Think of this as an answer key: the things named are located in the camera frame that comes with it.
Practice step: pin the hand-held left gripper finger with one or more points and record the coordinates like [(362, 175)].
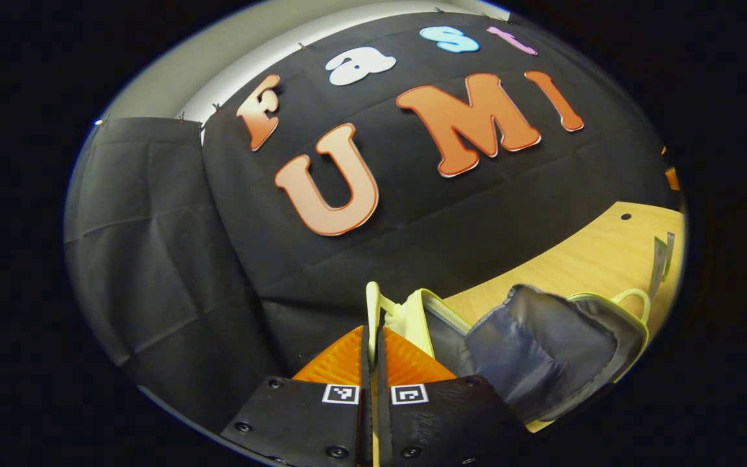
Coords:
[(381, 421), (366, 421)]

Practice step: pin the white skin care tube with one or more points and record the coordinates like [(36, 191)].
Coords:
[(658, 269)]

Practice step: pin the cream yellow suitcase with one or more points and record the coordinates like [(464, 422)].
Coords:
[(542, 350)]

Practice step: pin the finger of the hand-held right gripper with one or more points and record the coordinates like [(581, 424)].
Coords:
[(672, 178)]

